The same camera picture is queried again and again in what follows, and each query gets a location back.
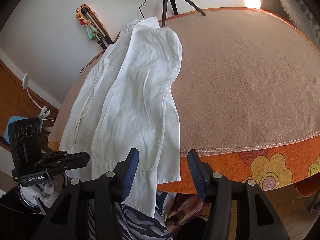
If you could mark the orange floral bed sheet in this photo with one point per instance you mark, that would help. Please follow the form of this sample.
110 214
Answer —
250 169

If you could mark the white long-sleeve shirt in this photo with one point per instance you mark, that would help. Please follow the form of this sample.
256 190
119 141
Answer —
126 102

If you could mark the zebra print garment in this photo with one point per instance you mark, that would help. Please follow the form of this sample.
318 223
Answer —
133 224

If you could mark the white gloved left hand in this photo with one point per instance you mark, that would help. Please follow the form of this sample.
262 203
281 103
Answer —
48 195

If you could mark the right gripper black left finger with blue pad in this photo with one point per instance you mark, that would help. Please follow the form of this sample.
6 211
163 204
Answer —
68 216

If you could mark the wooden cabinet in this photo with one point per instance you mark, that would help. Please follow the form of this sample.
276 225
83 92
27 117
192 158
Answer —
15 101

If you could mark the beige fleece blanket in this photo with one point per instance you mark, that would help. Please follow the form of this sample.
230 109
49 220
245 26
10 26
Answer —
237 84

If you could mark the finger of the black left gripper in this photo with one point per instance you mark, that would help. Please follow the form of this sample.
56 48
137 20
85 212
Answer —
62 161

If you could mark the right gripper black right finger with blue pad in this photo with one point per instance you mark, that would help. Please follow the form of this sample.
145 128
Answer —
256 217

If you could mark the blue chair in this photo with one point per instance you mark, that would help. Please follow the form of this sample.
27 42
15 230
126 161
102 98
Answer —
16 126

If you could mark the folded silver tripod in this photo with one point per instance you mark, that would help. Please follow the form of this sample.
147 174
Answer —
97 30

